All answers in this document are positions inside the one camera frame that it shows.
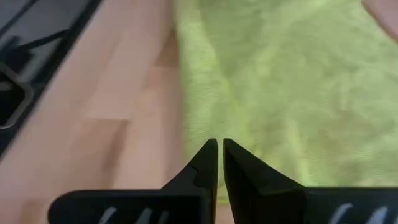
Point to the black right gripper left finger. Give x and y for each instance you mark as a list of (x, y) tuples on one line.
[(174, 205)]

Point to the green microfiber towel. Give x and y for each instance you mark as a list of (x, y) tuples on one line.
[(295, 93)]

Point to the grey rounded metal bracket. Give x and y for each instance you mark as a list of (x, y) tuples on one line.
[(30, 93)]

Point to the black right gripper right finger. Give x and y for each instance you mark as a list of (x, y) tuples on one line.
[(280, 205)]

